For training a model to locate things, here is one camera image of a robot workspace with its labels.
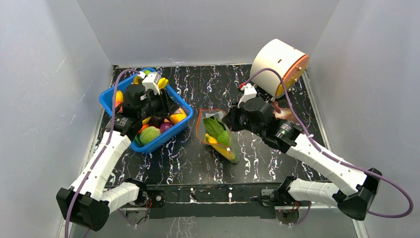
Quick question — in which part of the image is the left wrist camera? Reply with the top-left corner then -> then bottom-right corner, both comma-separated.
142,72 -> 161,95

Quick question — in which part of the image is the blue plastic basket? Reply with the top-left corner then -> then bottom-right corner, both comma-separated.
99,68 -> 193,154

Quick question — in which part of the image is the clear zip top bag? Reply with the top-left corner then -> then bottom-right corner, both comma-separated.
196,109 -> 239,164

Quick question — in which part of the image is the dark purple plum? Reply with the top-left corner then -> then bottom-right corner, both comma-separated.
149,116 -> 165,128

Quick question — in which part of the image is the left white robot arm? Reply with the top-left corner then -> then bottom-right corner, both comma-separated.
56,84 -> 179,234

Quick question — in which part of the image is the white cylindrical container orange lid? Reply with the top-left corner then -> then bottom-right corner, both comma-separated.
250,39 -> 310,98

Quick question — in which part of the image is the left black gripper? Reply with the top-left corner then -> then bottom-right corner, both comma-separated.
138,89 -> 179,120

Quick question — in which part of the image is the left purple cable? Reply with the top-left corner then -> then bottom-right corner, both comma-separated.
64,69 -> 145,238

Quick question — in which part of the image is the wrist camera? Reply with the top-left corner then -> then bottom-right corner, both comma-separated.
238,83 -> 257,108
142,72 -> 161,95

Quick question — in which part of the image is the purple cable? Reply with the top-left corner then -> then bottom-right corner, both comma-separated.
239,68 -> 414,219
64,69 -> 145,238

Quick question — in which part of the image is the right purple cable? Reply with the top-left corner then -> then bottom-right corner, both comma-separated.
239,68 -> 414,219

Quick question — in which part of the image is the green leaf vegetable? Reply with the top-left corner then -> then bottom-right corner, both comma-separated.
203,116 -> 229,147

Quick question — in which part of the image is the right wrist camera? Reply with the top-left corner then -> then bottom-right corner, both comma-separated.
238,83 -> 257,108

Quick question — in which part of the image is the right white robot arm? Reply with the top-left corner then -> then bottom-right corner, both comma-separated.
222,98 -> 380,221

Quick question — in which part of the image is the pale green cabbage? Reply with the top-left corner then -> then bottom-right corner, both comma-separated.
139,126 -> 161,146

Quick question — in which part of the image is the yellow lemon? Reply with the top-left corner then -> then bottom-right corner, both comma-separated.
115,90 -> 124,107

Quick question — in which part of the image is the yellow bell pepper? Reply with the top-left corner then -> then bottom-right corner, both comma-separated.
169,107 -> 187,124

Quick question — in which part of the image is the yellow banana bunch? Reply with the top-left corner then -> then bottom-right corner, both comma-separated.
132,75 -> 168,90

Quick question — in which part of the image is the dark book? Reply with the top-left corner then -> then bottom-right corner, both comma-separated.
271,102 -> 298,123

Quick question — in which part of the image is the purple red onion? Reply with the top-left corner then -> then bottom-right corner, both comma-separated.
159,122 -> 173,133

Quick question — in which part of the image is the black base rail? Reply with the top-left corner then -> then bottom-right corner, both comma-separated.
146,182 -> 302,223

